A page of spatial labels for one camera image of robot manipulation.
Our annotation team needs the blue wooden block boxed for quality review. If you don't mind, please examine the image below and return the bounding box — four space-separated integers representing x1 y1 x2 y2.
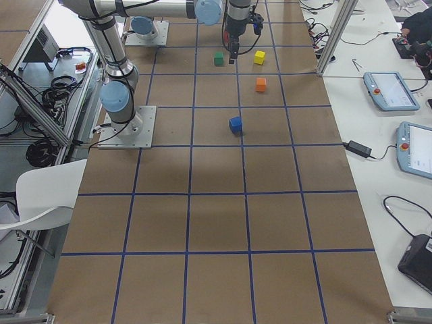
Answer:
229 116 243 135

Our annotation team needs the metal allen key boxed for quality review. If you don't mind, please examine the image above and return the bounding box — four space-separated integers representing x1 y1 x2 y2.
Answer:
352 58 362 72

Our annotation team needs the black power adapter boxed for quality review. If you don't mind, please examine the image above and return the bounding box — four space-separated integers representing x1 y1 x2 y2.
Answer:
343 140 372 158

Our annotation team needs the orange wooden block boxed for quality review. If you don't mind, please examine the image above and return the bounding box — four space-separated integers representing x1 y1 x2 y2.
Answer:
255 77 267 93

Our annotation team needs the far teach pendant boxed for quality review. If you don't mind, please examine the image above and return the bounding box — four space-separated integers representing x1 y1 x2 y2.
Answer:
363 72 420 111

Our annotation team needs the near teach pendant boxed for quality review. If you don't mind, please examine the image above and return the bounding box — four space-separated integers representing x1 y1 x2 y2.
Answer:
396 121 431 179

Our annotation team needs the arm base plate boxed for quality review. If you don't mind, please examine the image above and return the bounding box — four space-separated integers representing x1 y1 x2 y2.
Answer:
97 106 157 149
124 20 169 47

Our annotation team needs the teach pendant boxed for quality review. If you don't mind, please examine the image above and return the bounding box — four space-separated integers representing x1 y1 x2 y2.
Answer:
363 72 420 111
396 121 431 179

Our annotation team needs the yellow wooden block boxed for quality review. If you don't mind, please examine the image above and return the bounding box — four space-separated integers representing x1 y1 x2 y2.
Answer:
253 50 266 65

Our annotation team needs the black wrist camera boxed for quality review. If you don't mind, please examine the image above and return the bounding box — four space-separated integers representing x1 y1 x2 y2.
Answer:
249 12 264 36

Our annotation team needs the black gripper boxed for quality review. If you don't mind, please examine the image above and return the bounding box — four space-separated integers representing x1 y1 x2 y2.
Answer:
225 30 244 64

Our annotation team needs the black laptop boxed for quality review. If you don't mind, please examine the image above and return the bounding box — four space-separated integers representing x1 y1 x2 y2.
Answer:
398 234 431 294

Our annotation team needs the green wooden block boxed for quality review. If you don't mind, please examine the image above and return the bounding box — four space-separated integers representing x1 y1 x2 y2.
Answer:
213 51 224 66

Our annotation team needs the red snack packet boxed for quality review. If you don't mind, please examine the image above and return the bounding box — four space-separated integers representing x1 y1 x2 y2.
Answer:
75 62 86 74

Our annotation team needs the white chair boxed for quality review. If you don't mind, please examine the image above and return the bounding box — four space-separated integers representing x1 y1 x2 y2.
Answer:
1 159 87 238

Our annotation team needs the aluminium frame post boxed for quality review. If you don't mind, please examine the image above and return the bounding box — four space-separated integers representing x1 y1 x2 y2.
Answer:
317 0 358 76

